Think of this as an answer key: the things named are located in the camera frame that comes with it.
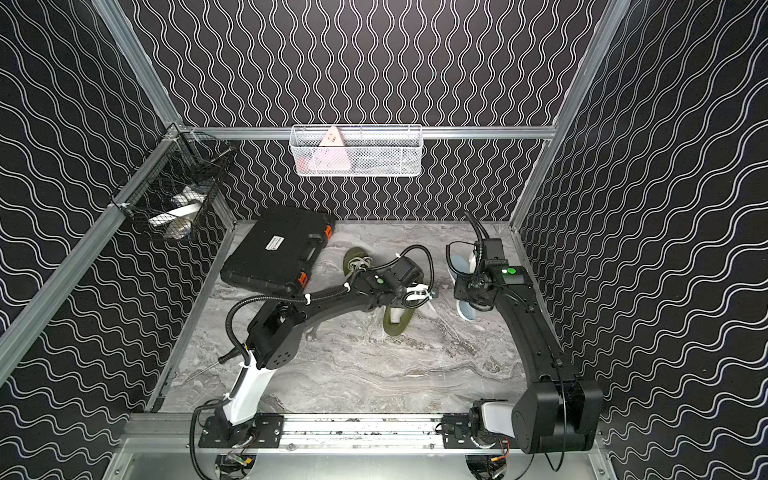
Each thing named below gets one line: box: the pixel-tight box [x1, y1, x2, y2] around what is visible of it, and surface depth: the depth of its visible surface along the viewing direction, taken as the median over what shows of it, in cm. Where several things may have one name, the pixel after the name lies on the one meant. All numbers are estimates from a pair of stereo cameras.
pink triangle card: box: [312, 125, 351, 172], surface depth 92 cm
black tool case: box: [220, 205, 335, 295], surface depth 106 cm
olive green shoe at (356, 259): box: [343, 246, 373, 277], surface depth 100 cm
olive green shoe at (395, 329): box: [383, 305, 415, 337], surface depth 92 cm
